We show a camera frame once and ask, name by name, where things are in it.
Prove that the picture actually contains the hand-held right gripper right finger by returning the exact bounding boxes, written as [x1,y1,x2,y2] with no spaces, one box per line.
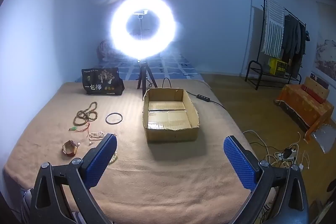
[223,135,310,224]

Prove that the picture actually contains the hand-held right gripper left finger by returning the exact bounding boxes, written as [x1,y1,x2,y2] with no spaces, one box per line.
[30,133,118,224]

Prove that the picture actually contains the white pearl necklace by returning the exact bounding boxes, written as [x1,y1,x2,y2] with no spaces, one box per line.
[89,131,107,142]

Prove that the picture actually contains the brown wrist watch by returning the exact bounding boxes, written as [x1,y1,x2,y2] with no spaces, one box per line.
[62,140,79,157]

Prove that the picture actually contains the black bangle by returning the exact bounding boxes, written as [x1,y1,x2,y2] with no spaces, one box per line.
[105,112,123,125]

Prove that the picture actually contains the green pendant with red cord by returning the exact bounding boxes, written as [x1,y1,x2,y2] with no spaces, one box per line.
[69,123,91,138]

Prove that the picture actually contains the wooden bead necklace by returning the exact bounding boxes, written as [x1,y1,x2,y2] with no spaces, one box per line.
[73,101,98,126]

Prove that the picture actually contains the black printed bag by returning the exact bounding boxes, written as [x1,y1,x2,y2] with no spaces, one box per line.
[81,67,125,96]

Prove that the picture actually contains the orange cardboard box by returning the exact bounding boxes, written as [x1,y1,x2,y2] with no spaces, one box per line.
[274,84,335,139]

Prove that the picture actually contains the silver foil sheet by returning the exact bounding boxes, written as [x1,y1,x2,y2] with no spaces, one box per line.
[310,124,336,153]

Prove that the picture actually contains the black tripod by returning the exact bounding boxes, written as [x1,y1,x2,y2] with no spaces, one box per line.
[136,59,158,90]

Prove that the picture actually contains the red box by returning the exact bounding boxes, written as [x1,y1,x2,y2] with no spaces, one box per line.
[302,85,327,104]

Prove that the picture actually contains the black clothes rack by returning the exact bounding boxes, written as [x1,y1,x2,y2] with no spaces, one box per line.
[245,0,307,90]

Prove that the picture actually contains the yellow crate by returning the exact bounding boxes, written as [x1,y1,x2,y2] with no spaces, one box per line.
[268,57,288,75]

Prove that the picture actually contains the bundled grey quilt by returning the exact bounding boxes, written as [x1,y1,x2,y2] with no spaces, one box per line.
[97,40,124,62]

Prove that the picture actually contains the blue patterned bedsheet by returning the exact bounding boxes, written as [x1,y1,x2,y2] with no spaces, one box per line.
[75,52,205,83]

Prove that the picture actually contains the dark hanging clothes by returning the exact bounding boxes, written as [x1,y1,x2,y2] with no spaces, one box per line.
[281,14,310,77]

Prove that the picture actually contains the striped white towel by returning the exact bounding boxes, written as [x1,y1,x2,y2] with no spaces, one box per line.
[262,0,285,58]

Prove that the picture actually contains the white power strip with cables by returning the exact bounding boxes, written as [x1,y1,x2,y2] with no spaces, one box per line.
[243,130,310,169]

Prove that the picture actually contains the black cable with switch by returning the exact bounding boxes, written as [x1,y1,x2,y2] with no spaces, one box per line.
[161,77,229,111]

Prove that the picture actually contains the white ring light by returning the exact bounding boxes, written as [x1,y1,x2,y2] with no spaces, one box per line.
[110,0,177,60]

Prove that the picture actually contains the wall poster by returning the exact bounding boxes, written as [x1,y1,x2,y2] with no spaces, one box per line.
[314,1,336,75]

